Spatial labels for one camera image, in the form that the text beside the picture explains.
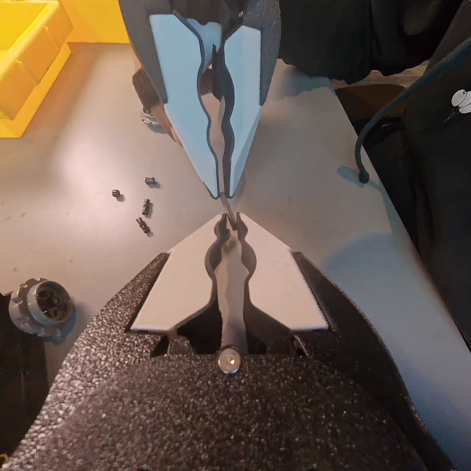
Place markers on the yellow black toy brick vehicle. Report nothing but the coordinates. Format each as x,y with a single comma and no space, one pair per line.
18,368

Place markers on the small black pin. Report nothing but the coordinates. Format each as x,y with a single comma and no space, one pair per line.
146,206
142,225

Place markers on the grey toothed wheel hub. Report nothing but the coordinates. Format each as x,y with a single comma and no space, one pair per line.
147,119
40,309

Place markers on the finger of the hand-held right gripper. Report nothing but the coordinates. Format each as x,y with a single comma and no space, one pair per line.
180,73
244,73

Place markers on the grey desk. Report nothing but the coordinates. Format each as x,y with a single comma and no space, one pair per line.
312,220

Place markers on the yellow plastic storage bin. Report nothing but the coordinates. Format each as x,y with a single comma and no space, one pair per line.
29,73
95,22

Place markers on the person's right hand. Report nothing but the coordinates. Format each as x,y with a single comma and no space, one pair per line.
167,125

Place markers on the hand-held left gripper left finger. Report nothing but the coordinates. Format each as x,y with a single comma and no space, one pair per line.
176,290

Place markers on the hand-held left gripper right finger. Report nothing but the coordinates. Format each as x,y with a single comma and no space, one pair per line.
283,290

